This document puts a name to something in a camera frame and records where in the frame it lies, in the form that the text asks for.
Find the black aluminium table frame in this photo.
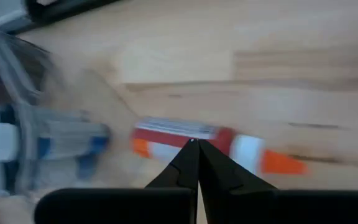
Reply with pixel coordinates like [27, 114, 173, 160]
[0, 0, 122, 35]

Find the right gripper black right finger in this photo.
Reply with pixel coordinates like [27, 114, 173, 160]
[198, 139, 358, 224]

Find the red glue bottle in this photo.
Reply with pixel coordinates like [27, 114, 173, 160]
[131, 116, 310, 177]

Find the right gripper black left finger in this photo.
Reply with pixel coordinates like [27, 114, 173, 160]
[34, 139, 200, 224]

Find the clear plastic container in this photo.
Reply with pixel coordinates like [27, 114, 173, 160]
[0, 23, 114, 202]

